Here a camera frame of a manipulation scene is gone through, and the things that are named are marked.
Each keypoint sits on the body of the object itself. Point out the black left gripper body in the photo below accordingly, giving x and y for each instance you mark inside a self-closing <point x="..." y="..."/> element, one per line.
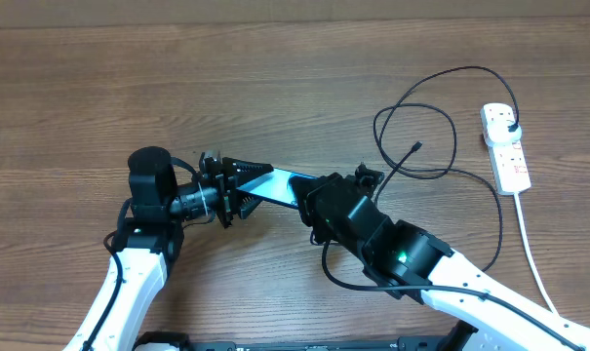
<point x="225" y="194"/>

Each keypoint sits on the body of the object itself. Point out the white power strip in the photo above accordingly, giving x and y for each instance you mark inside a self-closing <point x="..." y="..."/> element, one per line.
<point x="509" y="165"/>

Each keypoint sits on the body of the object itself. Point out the blue screen smartphone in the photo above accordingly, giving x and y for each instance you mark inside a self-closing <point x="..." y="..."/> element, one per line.
<point x="274" y="187"/>

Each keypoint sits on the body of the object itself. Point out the white charger plug adapter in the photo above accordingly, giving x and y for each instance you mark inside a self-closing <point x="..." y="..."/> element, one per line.
<point x="499" y="133"/>

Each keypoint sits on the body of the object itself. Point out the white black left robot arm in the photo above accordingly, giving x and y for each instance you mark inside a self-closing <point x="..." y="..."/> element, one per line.
<point x="166" y="194"/>

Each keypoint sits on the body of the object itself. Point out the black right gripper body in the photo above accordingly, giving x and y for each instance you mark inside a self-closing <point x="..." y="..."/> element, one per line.
<point x="315" y="215"/>

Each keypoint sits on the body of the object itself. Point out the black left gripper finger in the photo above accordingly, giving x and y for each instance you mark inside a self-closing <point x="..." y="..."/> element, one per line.
<point x="238" y="172"/>
<point x="246" y="205"/>

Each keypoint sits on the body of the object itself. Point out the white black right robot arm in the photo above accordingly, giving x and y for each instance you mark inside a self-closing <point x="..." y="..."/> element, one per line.
<point x="403" y="259"/>

